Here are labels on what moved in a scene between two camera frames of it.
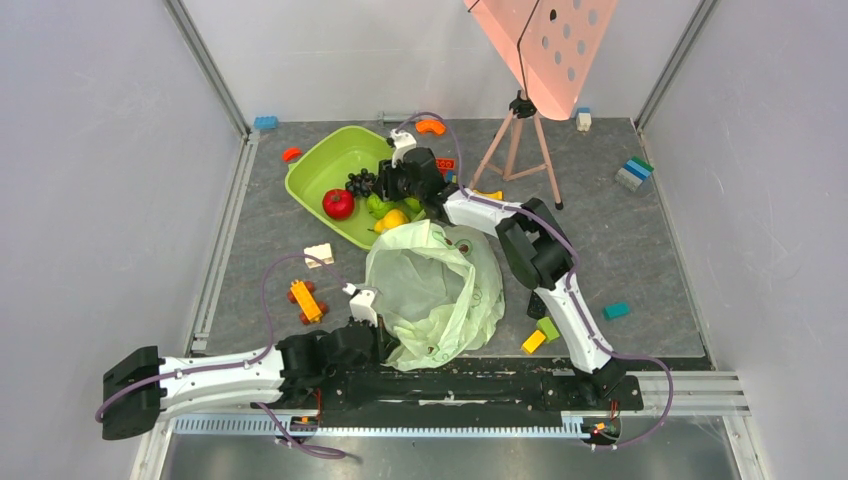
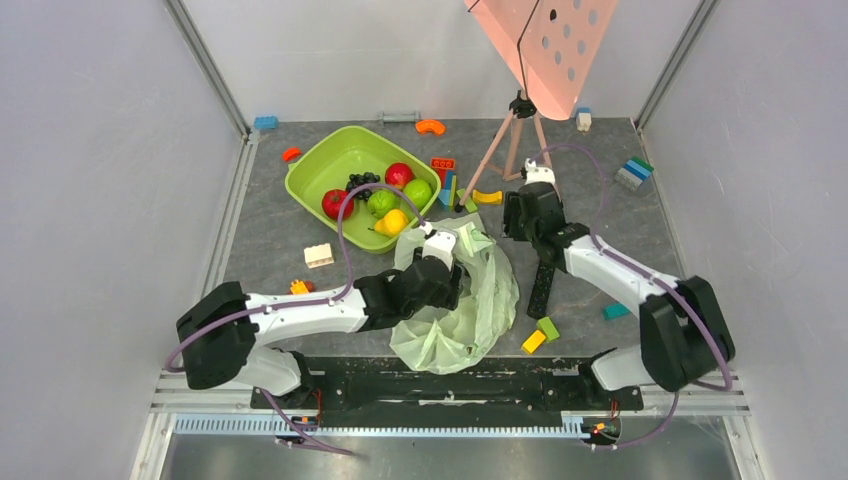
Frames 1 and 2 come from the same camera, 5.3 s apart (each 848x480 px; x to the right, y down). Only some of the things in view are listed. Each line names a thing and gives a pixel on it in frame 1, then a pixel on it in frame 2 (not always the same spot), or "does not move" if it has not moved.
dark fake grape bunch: x=362 y=183 does not move
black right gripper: x=390 y=177 → x=524 y=216
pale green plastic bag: x=438 y=291 does not move
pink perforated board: x=550 y=43 does not move
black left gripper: x=384 y=343 → x=449 y=295
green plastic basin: x=327 y=166 does not move
